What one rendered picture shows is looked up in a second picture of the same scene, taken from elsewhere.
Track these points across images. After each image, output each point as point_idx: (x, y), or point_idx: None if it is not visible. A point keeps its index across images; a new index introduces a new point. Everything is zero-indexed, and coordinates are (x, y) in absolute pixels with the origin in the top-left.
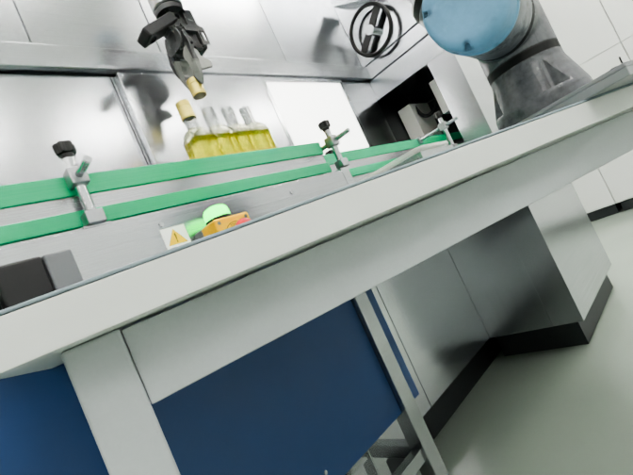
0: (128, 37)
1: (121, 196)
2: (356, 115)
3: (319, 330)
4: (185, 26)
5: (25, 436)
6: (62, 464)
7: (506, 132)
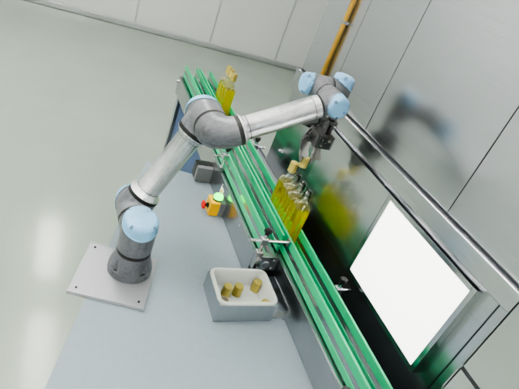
0: (361, 109)
1: (229, 170)
2: (442, 330)
3: None
4: (312, 130)
5: None
6: None
7: None
